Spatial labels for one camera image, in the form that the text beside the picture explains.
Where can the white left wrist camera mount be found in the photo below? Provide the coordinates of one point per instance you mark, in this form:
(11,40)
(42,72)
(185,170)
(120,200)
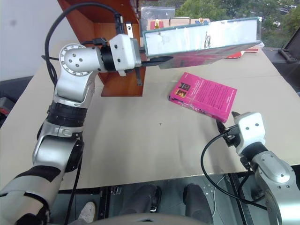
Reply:
(123,54)

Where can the pink paperback book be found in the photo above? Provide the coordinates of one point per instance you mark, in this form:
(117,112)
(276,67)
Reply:
(206,96)

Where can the dark rounded shape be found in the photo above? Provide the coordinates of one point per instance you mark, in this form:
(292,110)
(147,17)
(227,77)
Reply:
(145,199)
(198,202)

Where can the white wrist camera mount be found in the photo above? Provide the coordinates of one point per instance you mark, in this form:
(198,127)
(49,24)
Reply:
(123,54)
(250,131)

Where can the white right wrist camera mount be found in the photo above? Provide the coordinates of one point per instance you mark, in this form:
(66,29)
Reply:
(250,131)

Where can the wooden bookshelf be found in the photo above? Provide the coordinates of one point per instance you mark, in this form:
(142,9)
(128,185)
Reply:
(98,18)

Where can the red table tennis paddle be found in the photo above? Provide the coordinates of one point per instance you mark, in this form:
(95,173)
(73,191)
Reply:
(239,54)

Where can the red yellow packet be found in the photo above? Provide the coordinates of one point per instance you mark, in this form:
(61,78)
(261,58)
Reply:
(156,24)

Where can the clear plastic bag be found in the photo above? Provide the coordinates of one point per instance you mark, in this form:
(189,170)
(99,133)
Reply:
(157,12)

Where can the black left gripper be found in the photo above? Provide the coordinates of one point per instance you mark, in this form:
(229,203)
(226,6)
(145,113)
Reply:
(138,72)

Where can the large teal hardcover book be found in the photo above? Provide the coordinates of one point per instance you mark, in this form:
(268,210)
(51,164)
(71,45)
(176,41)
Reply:
(199,37)

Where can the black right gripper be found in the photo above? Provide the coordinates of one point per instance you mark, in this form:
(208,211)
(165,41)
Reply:
(232,138)

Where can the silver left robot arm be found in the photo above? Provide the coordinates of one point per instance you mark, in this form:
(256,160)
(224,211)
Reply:
(70,58)

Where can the white shoe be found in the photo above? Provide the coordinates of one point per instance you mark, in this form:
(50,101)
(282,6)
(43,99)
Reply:
(87,211)

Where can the black device with red mark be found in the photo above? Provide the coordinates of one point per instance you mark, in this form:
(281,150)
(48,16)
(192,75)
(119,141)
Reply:
(11,98)

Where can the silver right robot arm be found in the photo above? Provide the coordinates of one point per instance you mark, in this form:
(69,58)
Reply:
(274,173)

